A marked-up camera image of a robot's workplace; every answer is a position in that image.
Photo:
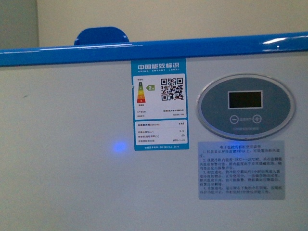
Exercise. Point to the blue energy label sticker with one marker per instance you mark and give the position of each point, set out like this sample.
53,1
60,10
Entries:
160,108

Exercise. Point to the white blue chest freezer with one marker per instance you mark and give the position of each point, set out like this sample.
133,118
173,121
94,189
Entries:
67,157

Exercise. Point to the oval grey control panel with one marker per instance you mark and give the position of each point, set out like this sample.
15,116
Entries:
245,107

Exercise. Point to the grey instruction sticker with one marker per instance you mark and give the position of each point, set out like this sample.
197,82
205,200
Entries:
241,170

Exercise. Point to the grey panel beside freezer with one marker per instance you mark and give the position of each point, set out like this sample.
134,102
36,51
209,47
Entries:
18,24

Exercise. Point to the blue lid handle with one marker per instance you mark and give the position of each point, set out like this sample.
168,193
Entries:
101,35

